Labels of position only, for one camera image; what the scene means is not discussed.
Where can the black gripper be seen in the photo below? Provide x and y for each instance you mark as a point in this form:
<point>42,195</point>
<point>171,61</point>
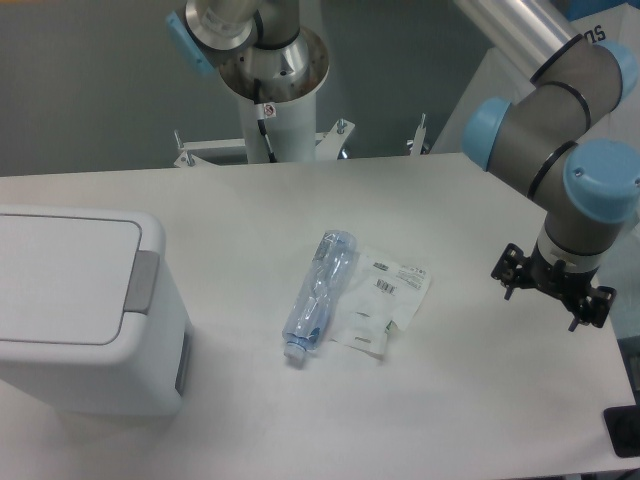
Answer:
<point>589,305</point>

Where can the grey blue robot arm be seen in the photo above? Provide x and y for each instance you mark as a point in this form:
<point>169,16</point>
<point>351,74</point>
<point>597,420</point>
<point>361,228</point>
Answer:
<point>589,189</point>

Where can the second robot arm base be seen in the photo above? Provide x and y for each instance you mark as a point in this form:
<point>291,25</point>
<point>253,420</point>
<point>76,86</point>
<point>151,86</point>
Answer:
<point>260,49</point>

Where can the white trash can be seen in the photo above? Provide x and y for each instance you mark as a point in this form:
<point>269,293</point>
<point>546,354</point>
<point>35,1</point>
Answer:
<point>142,371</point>

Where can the white trash can lid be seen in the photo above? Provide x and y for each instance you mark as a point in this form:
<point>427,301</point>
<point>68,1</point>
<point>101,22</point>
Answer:
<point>64,280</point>

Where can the black device at edge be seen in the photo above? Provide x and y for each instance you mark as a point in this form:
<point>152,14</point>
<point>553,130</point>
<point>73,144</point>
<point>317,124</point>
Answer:
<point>623,427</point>

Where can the white plastic packaging bag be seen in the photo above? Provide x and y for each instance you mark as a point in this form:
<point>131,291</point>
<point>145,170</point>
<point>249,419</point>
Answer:
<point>381,295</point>

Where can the clear crushed plastic bottle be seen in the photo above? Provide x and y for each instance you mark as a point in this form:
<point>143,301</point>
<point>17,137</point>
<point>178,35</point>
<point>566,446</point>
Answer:
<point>326,279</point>

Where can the white metal frame bracket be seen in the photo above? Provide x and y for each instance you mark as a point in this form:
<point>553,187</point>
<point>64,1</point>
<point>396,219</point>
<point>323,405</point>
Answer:
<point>328,146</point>

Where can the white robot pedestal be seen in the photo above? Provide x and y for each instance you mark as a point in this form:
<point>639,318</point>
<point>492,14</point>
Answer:
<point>290,127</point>

